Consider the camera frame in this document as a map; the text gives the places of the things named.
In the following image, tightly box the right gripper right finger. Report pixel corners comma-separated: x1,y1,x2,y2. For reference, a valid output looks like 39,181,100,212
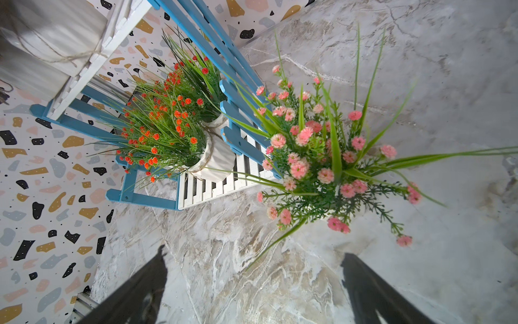
341,253,433,323

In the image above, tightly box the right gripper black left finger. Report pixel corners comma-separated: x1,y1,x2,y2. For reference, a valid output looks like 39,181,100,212
80,245,168,324

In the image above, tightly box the pink flower pot back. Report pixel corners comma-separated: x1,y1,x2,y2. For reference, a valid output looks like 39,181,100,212
226,22,518,272

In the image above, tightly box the blue white slatted rack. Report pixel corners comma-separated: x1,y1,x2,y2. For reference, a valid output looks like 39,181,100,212
30,1,267,211

